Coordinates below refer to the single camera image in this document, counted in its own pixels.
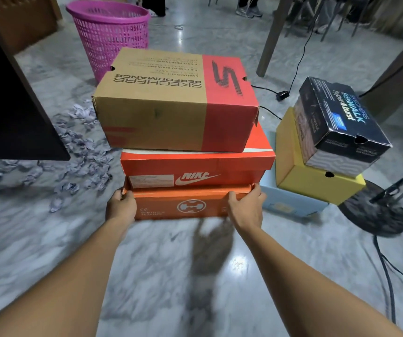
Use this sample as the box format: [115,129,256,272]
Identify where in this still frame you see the person's left hand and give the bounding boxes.
[105,187,138,225]

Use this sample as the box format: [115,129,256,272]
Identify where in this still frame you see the person's right hand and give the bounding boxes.
[227,184,267,235]

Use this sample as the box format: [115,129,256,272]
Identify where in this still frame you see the orange shoe box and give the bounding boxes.
[122,179,256,221]

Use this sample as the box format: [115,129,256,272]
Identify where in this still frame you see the person's right forearm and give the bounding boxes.
[235,223,403,337]

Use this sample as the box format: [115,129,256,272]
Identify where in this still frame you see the person's left forearm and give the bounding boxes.
[0,217,129,337]

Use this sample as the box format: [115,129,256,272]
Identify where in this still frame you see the red shoe box white label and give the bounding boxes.
[120,122,276,190]

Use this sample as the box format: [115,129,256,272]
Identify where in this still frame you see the light blue box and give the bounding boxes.
[259,161,329,219]

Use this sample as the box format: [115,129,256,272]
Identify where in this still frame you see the pile of crumpled paper balls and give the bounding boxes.
[0,103,115,213]

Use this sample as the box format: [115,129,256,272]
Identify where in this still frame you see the yellow cardboard box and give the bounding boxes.
[275,107,366,206]

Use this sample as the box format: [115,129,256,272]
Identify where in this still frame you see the brown and red shoe box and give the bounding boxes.
[92,48,260,153]

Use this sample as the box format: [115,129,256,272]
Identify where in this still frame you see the black and blue shoe box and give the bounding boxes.
[294,77,393,178]

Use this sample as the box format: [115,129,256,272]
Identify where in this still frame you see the black round stand base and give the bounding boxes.
[338,179,403,237]

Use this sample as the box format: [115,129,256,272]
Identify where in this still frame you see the black furniture panel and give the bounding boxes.
[0,7,71,161]

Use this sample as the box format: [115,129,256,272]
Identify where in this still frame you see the pink plastic laundry basket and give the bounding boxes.
[66,0,151,84]

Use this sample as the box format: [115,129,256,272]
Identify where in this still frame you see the black stand pole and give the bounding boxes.
[369,164,403,205]

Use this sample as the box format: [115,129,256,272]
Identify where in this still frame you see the wooden table leg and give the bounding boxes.
[256,0,295,78]
[360,27,403,124]

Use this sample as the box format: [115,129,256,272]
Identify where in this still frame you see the metal chair legs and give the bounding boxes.
[284,0,367,42]

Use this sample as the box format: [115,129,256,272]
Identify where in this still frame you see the wooden cabinet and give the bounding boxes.
[0,0,63,55]

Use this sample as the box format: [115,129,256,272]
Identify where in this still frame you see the thin black adapter cable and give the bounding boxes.
[251,0,326,120]

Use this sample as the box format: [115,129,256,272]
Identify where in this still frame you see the thick black floor cable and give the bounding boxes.
[373,235,403,324]

